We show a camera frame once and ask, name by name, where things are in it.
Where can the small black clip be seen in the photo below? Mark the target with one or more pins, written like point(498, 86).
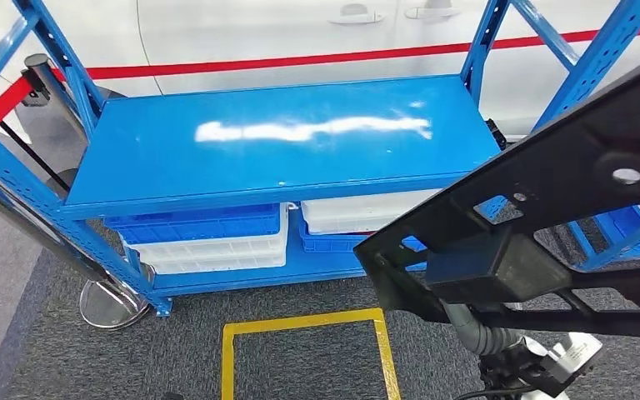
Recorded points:
point(495, 134)

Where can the black plastic plate part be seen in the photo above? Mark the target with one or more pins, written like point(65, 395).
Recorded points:
point(552, 182)

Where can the blue plastic crate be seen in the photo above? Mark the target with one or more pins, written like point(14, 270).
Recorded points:
point(193, 223)
point(325, 243)
point(623, 221)

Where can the white plastic crate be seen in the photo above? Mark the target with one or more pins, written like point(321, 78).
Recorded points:
point(215, 256)
point(353, 212)

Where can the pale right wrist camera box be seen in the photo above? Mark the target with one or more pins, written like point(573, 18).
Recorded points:
point(574, 356)

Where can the thin black stanchion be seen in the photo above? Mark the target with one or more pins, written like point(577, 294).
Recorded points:
point(63, 179)

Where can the white car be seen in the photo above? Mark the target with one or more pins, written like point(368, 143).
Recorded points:
point(242, 27)

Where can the blue metal shelf rack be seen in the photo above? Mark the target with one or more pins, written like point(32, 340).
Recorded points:
point(160, 143)
point(637, 243)

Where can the short red barrier belt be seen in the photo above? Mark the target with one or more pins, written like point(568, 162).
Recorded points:
point(2, 105)

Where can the chrome stanchion with round base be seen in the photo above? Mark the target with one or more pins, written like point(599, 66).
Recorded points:
point(110, 306)

